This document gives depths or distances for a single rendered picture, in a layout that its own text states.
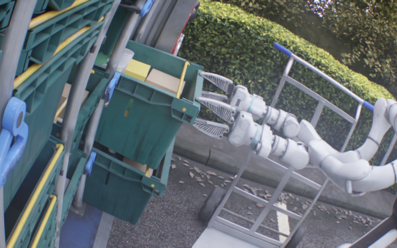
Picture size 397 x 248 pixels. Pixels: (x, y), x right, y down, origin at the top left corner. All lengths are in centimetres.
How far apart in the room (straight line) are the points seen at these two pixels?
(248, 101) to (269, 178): 217
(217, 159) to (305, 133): 202
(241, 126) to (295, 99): 284
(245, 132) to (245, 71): 259
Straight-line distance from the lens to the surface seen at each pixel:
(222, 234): 291
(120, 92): 135
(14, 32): 33
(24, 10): 32
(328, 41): 644
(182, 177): 336
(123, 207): 154
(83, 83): 80
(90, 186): 153
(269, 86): 406
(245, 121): 138
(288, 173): 264
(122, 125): 139
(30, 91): 45
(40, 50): 44
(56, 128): 91
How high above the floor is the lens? 162
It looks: 22 degrees down
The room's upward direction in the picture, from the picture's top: 24 degrees clockwise
